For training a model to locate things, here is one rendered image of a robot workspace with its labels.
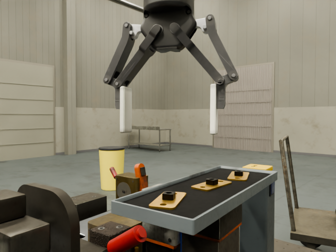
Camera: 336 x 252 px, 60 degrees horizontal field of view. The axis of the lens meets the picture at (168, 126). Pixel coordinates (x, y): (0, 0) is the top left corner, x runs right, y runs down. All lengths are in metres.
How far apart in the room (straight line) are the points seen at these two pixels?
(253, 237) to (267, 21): 11.05
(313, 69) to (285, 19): 2.02
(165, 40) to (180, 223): 0.25
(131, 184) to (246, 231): 0.48
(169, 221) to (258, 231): 0.44
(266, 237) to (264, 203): 0.08
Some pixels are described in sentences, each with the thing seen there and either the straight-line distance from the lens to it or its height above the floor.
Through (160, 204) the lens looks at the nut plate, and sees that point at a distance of 0.43.
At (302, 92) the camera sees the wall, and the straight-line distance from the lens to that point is 10.77.
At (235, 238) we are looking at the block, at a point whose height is 1.06.
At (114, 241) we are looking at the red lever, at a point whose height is 1.14.
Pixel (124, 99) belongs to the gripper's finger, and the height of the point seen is 1.31.
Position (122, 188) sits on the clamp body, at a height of 1.01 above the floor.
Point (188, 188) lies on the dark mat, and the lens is 0.52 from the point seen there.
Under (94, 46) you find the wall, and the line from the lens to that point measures 11.45.
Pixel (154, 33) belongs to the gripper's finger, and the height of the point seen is 1.41.
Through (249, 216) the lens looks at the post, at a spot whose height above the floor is 1.04.
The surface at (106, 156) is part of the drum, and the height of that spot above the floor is 0.60.
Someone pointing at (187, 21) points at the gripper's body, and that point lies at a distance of 0.44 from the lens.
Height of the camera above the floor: 1.29
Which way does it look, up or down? 2 degrees down
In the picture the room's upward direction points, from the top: straight up
